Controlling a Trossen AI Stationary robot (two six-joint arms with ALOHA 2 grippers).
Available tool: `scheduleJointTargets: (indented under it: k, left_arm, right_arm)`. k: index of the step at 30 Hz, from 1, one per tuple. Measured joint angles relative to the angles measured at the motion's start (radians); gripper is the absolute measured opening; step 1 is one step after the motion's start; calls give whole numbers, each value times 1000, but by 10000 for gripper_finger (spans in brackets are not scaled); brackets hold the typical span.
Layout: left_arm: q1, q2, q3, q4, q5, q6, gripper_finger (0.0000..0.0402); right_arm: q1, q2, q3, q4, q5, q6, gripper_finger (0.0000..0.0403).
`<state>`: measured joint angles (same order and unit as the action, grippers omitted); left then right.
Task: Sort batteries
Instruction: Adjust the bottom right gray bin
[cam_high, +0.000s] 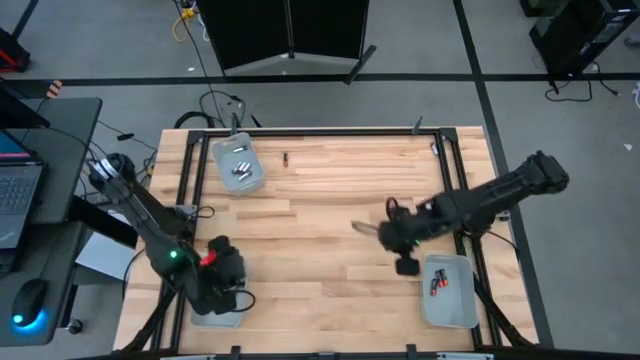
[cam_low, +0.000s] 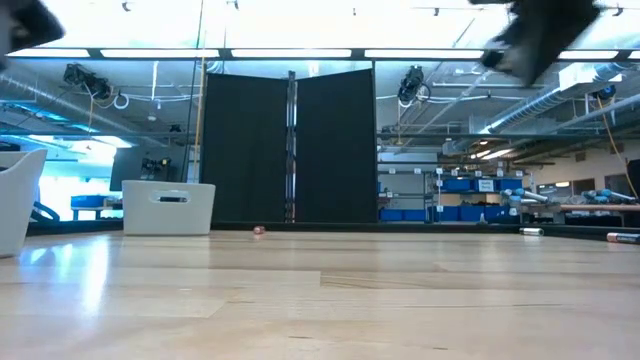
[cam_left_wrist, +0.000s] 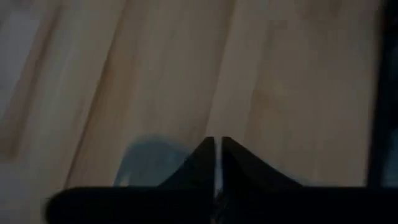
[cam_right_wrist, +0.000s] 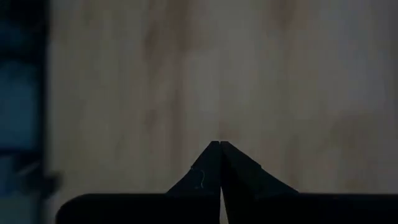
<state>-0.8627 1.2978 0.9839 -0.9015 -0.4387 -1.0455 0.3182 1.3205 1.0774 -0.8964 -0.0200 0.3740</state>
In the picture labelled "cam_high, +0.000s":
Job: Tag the black folding screen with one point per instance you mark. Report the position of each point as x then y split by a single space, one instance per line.
250 30

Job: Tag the dark grey side desk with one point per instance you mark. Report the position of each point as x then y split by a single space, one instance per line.
65 150

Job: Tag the black monitor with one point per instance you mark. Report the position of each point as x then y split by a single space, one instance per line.
20 112

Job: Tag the light grey plastic bin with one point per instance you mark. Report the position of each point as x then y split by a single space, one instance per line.
455 310
215 321
225 160

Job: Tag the black caster wheel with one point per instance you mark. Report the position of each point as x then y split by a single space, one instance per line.
76 326

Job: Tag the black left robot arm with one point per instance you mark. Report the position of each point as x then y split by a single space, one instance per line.
145 220

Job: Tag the grey laptop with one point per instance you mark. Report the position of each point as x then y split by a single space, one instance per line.
20 190

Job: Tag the black frame clamp lever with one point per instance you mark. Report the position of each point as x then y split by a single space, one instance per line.
417 126
234 125

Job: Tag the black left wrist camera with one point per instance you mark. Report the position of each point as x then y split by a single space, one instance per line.
220 244

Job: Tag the black aluminium table frame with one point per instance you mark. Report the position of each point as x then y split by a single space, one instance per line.
325 132

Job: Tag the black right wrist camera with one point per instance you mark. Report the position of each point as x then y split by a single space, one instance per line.
407 266

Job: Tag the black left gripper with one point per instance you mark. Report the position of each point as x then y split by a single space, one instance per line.
222 285

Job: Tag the black computer mouse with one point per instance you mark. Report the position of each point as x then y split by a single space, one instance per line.
29 302

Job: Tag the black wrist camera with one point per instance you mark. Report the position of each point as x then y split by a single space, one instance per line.
407 266
220 244

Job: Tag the person's foot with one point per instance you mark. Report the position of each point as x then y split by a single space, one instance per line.
54 89

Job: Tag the black equipment rack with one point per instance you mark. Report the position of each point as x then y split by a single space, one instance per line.
575 35

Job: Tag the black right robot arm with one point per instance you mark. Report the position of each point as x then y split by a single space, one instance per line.
500 192

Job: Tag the red black bag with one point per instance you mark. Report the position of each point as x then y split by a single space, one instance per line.
12 55

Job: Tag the black box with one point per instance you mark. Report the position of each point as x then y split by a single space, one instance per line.
90 215

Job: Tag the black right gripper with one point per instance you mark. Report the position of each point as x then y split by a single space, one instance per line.
405 230

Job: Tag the light grey panel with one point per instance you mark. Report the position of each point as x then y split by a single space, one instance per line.
105 257

